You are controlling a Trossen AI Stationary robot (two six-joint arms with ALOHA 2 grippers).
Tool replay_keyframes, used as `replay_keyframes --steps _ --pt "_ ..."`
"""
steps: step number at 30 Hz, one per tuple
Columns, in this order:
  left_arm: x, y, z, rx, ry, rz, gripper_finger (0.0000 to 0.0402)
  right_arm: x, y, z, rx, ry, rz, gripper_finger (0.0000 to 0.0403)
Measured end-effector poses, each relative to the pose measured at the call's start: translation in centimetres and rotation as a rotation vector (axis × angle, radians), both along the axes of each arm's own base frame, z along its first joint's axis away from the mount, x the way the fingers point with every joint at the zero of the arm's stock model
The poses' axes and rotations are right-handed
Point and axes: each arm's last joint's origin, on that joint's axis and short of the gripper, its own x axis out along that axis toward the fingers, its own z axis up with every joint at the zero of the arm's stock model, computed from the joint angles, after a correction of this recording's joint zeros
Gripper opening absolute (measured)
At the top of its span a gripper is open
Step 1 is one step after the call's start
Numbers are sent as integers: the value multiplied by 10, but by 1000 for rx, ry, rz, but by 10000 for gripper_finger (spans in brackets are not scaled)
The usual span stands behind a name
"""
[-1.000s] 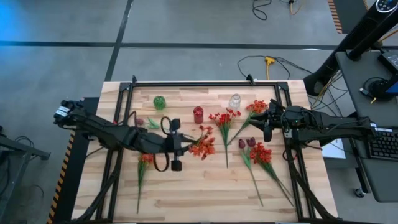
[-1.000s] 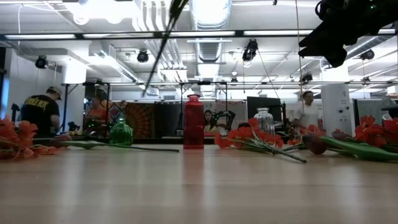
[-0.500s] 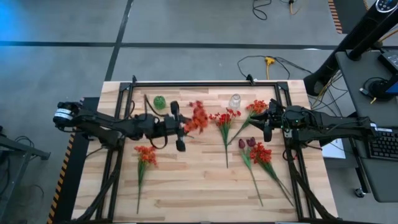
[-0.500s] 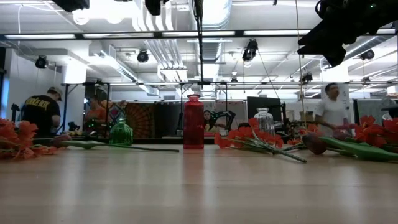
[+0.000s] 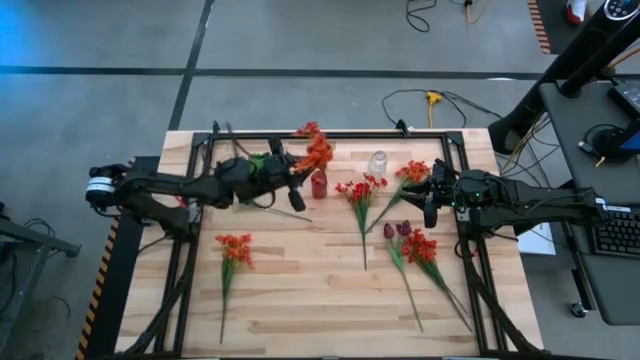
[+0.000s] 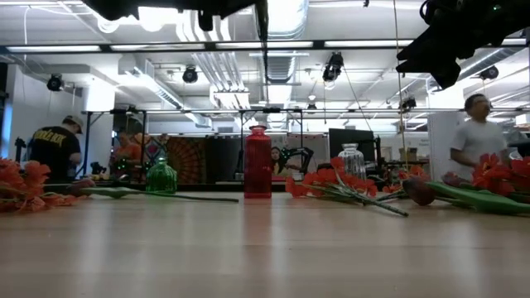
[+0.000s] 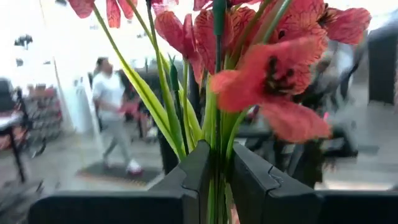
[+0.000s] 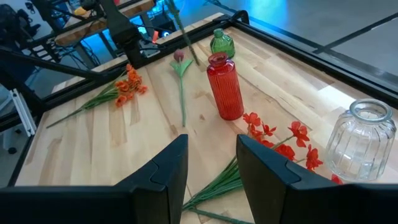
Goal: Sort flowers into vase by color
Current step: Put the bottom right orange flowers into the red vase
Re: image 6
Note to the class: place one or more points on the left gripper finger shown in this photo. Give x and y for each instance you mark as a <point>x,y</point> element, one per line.
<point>263,20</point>
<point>205,20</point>

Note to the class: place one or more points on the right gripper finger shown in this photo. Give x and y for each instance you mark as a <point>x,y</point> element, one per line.
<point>435,47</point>
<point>443,72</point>

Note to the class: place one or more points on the orange flower bunch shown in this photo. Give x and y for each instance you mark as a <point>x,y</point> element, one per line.
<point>488,174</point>
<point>33,174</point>

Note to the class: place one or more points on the red flower bunch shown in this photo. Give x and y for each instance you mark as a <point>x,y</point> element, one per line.
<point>327,176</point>
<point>391,189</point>

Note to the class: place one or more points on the red glass vase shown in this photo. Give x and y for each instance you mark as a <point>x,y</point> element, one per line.
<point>257,165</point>

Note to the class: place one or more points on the black background robot arm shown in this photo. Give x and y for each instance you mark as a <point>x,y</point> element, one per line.
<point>302,155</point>

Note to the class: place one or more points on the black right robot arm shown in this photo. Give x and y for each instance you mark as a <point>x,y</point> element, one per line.
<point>521,16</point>

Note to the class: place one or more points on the clear glass vase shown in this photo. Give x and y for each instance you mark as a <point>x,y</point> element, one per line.
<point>353,159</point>

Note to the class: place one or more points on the green glass vase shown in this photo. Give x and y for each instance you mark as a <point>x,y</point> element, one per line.
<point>161,180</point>

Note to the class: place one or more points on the black ceiling spotlight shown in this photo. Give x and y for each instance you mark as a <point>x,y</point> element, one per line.
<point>409,103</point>
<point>490,73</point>
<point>55,83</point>
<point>190,75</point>
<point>333,66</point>

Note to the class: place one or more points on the white cabinet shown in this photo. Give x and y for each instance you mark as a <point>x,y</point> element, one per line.
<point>439,145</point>

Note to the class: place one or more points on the person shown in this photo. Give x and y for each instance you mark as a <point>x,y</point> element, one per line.
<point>276,159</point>
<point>54,149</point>
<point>476,140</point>
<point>128,155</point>

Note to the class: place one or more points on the cardboard box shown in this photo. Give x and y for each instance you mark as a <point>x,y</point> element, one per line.
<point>410,154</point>

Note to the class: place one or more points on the black monitor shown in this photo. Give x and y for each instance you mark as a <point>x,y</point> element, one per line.
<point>352,136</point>

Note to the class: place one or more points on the overhead light bar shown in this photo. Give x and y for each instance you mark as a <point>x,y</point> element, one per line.
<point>54,49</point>

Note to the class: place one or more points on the silver ceiling air duct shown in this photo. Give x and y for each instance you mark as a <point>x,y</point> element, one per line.
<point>287,16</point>

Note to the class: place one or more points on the patterned wall tapestry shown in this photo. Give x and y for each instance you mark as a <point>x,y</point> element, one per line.
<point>188,159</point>

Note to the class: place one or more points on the black background station frame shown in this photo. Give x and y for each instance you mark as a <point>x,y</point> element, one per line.
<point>87,120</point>

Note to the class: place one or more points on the black aluminium table frame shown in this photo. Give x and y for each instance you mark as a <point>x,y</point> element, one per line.
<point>215,187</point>

